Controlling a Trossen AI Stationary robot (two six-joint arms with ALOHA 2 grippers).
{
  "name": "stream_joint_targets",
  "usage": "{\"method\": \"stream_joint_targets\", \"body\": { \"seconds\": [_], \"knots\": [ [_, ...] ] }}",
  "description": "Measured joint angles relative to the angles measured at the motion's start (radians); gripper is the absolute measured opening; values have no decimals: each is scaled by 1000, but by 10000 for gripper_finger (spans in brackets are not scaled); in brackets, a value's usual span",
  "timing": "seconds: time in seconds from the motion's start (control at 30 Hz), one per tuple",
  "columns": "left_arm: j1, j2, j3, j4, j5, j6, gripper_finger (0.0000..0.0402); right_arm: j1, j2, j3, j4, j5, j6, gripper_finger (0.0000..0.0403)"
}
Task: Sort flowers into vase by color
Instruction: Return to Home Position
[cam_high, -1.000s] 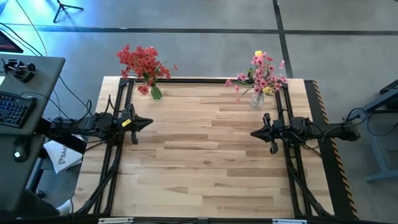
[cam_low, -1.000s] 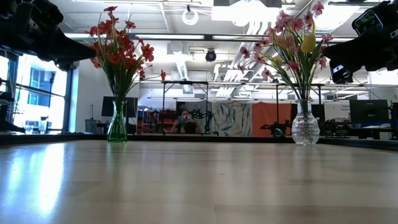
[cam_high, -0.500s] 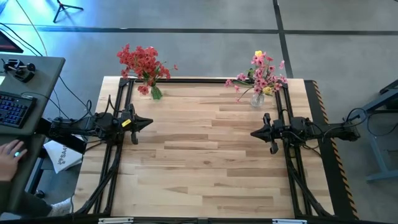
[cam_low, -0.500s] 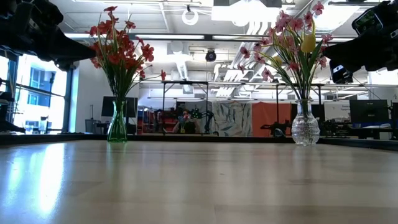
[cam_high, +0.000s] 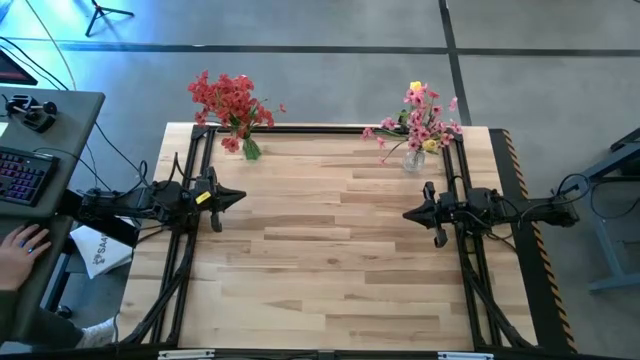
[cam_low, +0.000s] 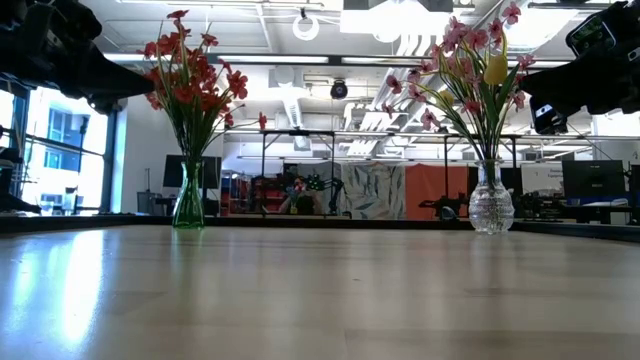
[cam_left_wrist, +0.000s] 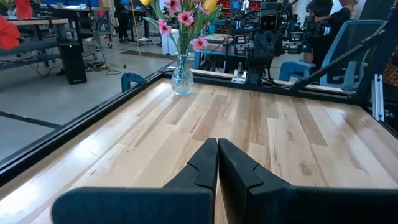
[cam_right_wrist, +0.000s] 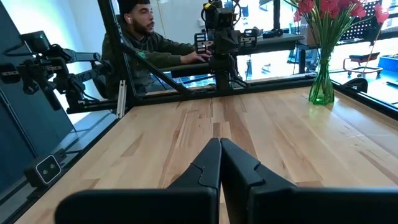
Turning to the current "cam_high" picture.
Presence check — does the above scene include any clear glass vase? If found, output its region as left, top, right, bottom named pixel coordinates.
left=402, top=148, right=427, bottom=174

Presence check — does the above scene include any person's forearm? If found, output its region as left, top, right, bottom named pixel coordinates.
left=0, top=287, right=22, bottom=347

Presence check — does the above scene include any white printed paper bag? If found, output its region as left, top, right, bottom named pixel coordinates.
left=69, top=224, right=135, bottom=280

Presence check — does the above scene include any green glass vase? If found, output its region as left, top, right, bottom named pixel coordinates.
left=242, top=135, right=263, bottom=162

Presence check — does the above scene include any person's hand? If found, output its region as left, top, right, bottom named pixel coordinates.
left=0, top=223, right=53, bottom=292

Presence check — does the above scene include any black floor cable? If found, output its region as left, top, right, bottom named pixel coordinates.
left=0, top=34, right=70, bottom=91

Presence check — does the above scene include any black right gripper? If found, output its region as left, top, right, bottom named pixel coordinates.
left=402, top=180, right=462, bottom=249

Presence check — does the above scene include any silver metal bracket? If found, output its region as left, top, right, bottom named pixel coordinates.
left=437, top=351, right=495, bottom=360
left=157, top=349, right=216, bottom=360

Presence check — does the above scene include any person's white shoe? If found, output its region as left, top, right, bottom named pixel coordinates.
left=74, top=317, right=118, bottom=350

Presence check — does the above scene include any yellow floor cable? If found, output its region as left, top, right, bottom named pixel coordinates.
left=23, top=0, right=79, bottom=92

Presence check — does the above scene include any black table frame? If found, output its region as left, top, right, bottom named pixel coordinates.
left=117, top=122, right=539, bottom=351

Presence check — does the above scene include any person's leg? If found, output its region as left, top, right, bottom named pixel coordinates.
left=19, top=307, right=87, bottom=351

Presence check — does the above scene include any blue grey metal stand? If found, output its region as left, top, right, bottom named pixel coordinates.
left=564, top=127, right=640, bottom=295

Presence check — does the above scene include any black yellow hazard strip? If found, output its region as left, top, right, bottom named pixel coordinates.
left=492, top=128, right=579, bottom=354

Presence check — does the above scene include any black clamp mount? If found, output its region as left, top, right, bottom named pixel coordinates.
left=5, top=93, right=59, bottom=134

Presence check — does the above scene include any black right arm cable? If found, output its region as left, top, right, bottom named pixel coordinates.
left=447, top=172, right=592, bottom=251

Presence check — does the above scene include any black keyboard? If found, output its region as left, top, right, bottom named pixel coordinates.
left=0, top=145, right=60, bottom=207

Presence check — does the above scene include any grey desk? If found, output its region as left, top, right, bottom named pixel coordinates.
left=0, top=84, right=141, bottom=344

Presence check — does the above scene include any dark screen corner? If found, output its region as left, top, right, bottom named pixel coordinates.
left=0, top=48, right=39, bottom=86

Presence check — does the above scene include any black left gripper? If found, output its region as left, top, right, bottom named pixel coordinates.
left=192, top=166, right=248, bottom=234

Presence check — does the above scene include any black tripod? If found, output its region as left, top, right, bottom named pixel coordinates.
left=84, top=0, right=135, bottom=38

